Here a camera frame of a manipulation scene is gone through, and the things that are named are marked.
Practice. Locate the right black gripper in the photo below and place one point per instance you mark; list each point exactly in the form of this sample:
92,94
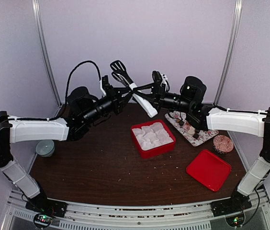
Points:
157,97

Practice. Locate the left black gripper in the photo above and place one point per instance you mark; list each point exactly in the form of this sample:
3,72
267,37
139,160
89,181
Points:
118,101

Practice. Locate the metal serving tongs white handle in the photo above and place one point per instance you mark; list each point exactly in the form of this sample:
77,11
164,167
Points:
119,72

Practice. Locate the red square tin box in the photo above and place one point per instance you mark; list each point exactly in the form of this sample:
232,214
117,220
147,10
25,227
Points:
152,138

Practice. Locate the dark square chocolate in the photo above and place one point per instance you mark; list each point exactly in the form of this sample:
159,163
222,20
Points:
196,136

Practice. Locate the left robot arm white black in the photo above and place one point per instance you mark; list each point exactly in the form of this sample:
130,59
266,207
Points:
84,110

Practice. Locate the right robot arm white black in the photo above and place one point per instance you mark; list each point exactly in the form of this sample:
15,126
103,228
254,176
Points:
206,116

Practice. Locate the floral rectangular tray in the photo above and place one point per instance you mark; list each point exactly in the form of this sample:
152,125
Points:
174,118

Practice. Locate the red patterned small bowl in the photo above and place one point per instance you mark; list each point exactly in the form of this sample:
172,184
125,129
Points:
222,144

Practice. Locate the red tin lid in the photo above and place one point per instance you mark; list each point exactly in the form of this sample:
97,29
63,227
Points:
209,170

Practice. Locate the pale green ceramic bowl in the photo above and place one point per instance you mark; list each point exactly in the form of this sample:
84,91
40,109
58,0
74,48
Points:
45,148

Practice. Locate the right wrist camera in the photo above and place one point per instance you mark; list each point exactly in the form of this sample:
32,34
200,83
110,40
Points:
161,80

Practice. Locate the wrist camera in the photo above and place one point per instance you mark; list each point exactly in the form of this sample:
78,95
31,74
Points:
104,85
161,80

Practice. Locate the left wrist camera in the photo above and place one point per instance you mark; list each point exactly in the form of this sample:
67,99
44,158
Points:
104,85

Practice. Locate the left aluminium frame post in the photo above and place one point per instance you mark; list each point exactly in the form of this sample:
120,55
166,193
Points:
45,55

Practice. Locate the aluminium frame post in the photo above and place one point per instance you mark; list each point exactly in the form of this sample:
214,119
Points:
230,49
45,55

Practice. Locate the right aluminium frame post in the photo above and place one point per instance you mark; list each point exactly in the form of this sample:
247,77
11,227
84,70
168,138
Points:
230,49

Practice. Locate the front aluminium rail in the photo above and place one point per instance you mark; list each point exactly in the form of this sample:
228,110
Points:
191,216

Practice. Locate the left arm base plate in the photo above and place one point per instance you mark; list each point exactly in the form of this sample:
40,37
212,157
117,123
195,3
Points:
46,212

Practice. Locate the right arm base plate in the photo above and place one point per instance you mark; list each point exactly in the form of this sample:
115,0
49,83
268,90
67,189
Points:
233,211

